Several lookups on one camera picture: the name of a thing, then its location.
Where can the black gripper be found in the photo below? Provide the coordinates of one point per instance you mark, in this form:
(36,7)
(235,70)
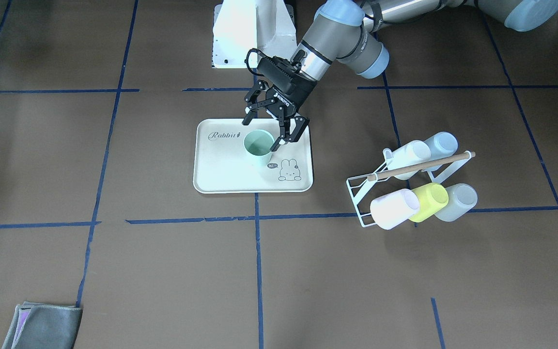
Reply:
(299,92)

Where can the green cup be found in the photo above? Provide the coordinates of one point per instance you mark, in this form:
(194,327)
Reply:
(258,147)

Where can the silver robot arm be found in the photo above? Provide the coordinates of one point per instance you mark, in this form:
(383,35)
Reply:
(342,31)

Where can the white rabbit serving tray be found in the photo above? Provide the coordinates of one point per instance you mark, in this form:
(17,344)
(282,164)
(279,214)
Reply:
(223,165)

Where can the cream white cup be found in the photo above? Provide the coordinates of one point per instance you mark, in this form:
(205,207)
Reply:
(412,153)

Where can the pink cup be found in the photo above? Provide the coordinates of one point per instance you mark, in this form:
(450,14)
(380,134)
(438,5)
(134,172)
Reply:
(394,208)

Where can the light blue cup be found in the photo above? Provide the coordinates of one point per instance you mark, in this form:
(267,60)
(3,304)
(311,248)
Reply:
(442,145)

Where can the yellow cup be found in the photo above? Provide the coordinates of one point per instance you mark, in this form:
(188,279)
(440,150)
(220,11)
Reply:
(432,198)

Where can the grey cup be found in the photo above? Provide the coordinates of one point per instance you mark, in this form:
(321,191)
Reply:
(461,199)

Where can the folded grey cloth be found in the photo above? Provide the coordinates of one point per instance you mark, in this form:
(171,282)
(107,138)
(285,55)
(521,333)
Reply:
(43,326)

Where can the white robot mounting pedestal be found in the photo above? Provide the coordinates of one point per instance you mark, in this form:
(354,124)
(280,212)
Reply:
(240,25)

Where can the white wire cup rack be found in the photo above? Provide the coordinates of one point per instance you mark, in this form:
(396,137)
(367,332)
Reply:
(437,171)

